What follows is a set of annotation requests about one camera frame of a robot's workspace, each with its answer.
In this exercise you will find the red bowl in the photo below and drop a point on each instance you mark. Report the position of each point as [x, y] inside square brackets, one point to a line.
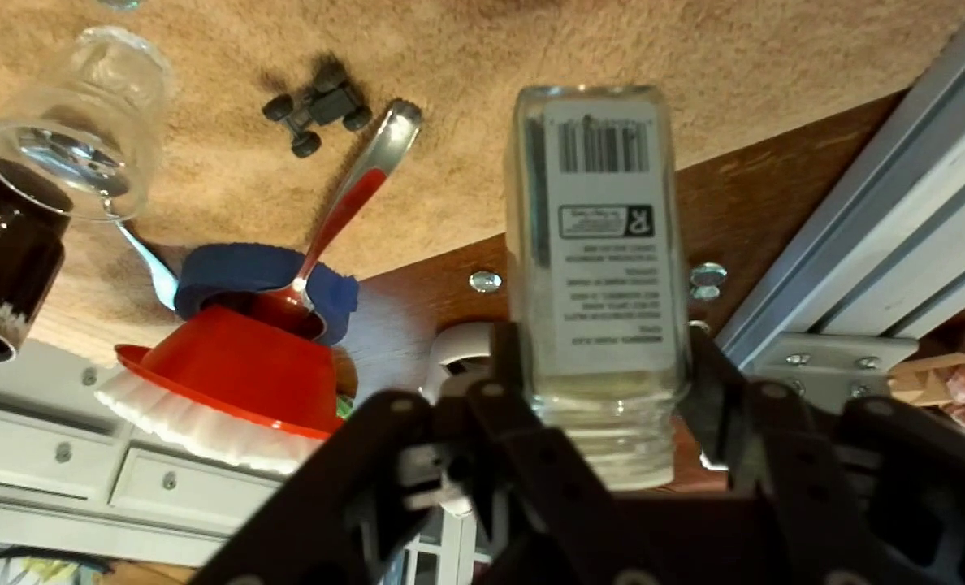
[242, 361]

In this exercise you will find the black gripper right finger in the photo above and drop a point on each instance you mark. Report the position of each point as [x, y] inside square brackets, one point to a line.
[827, 490]

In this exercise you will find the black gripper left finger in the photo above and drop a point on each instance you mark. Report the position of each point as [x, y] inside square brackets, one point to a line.
[395, 490]

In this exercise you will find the white dresser with drawers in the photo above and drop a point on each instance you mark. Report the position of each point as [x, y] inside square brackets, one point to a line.
[46, 458]

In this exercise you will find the metal spoon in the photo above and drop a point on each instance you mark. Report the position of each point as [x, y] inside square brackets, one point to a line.
[361, 185]

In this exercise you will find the blue bowl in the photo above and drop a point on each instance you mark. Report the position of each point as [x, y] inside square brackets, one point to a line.
[242, 271]

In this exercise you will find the aluminium extrusion stand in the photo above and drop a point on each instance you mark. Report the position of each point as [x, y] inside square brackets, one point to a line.
[883, 216]

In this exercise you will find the clear labelled glass bottle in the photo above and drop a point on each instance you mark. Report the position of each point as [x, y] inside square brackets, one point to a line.
[600, 271]

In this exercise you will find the small clear glass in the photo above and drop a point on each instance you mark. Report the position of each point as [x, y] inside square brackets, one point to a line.
[84, 120]

